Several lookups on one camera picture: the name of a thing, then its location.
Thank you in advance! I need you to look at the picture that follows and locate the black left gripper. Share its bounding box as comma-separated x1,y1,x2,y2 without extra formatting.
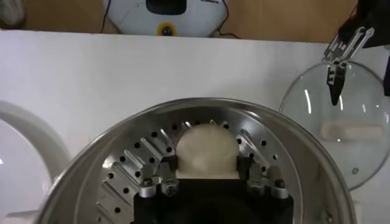
322,0,390,107

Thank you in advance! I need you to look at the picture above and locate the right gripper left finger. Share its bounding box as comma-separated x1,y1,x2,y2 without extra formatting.
138,155,180,198

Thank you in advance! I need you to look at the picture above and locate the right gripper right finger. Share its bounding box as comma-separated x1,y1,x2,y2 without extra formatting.
238,155,289,200

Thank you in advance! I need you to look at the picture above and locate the glass lid with cream handle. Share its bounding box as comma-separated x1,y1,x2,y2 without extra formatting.
278,60,390,191

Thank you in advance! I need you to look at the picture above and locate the white steamed baozi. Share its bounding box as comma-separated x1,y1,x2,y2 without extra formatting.
175,123,240,180

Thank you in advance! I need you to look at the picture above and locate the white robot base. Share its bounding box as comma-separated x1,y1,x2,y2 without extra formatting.
102,0,229,38

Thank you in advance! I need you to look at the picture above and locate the perforated steel steamer basket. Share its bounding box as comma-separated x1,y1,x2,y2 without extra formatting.
2,97,357,224

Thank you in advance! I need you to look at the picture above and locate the white round plate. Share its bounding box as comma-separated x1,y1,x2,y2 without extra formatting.
0,100,71,214

